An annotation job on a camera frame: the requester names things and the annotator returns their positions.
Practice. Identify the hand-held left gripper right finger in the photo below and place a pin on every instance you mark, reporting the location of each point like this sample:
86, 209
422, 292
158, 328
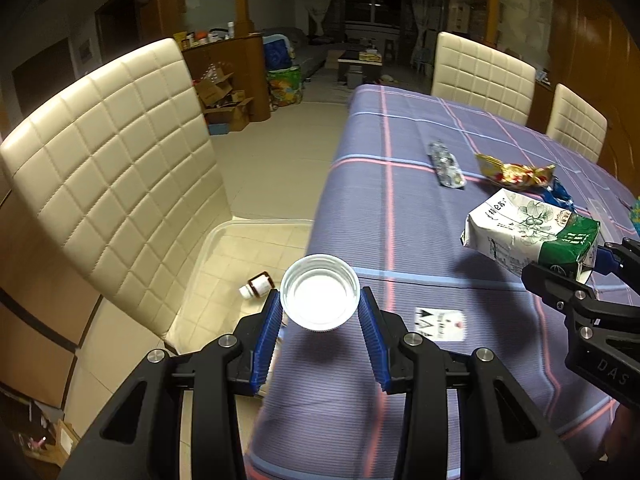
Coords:
375, 345

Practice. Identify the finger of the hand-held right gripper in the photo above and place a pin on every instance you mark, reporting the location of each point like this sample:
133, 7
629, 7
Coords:
625, 260
550, 285

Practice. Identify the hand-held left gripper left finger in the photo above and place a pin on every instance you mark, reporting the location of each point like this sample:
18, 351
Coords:
265, 345

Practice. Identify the small brown glass bottle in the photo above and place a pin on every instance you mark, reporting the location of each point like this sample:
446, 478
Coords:
257, 285

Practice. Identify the green and white carton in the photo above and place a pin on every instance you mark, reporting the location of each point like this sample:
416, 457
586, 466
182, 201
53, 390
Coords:
520, 230

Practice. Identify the white bottle cap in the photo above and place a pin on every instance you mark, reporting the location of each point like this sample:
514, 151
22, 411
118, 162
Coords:
320, 292

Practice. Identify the clear plastic bin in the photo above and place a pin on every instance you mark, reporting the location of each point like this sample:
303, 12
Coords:
235, 255

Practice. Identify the white paper label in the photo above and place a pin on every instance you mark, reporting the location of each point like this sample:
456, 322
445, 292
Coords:
440, 325

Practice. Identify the crumpled blue wrapper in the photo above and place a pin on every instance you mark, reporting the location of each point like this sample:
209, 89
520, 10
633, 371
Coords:
557, 192

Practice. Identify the gold and red snack wrapper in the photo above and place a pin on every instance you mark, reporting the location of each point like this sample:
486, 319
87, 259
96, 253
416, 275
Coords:
515, 172

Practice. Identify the cream quilted dining chair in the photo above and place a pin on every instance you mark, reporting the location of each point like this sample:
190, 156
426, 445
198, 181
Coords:
115, 160
575, 122
480, 77

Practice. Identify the silver blister pack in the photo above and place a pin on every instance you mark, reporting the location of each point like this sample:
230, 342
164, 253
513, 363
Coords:
446, 165

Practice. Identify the wooden door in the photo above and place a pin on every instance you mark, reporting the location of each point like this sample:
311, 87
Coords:
600, 85

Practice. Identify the brown cardboard box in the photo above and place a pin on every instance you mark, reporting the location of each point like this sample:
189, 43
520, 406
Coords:
57, 437

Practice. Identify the open cardboard box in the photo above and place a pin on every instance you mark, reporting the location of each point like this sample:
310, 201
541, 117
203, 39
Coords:
215, 90
230, 117

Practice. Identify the green printed bag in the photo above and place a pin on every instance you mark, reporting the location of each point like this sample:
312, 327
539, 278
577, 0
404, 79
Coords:
284, 87

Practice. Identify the wooden partition cabinet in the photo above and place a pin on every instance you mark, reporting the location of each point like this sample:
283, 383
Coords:
245, 80

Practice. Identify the coffee table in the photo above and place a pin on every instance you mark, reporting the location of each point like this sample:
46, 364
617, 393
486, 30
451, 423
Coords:
360, 62

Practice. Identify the white lace curtain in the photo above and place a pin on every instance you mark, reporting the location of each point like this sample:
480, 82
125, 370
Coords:
317, 15
425, 25

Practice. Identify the blue bag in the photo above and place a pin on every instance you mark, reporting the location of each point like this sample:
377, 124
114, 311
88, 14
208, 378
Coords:
277, 52

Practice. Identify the grey sofa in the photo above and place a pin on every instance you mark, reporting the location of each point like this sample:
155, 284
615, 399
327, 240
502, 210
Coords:
312, 52

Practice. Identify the dark window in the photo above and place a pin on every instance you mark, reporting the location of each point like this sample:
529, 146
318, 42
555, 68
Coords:
372, 5

